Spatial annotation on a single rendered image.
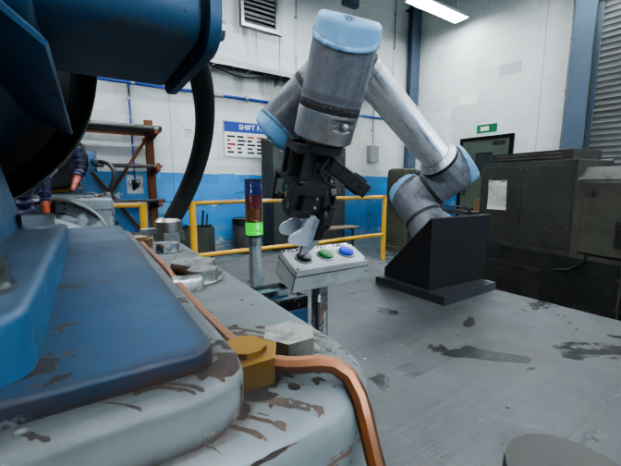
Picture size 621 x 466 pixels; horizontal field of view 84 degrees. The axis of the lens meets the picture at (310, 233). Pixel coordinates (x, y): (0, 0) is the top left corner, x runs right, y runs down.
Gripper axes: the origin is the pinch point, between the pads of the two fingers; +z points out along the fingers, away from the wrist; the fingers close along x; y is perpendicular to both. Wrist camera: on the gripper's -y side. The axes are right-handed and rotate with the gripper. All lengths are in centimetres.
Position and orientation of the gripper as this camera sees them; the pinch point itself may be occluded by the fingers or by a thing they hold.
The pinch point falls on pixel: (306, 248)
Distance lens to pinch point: 63.7
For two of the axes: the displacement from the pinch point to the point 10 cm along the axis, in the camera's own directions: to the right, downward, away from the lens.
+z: -2.2, 8.6, 4.7
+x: 4.9, 5.1, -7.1
